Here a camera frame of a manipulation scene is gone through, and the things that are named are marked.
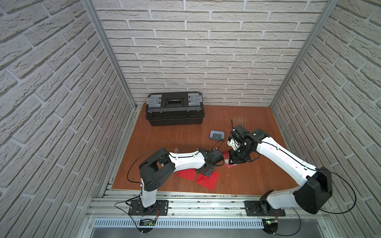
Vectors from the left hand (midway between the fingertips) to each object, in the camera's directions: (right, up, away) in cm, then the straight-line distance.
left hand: (207, 169), depth 86 cm
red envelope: (+2, -6, -4) cm, 7 cm away
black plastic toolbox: (-21, +37, +8) cm, 43 cm away
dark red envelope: (+8, +13, -17) cm, 23 cm away
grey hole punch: (+8, +19, +12) cm, 24 cm away
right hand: (+13, +7, -10) cm, 18 cm away
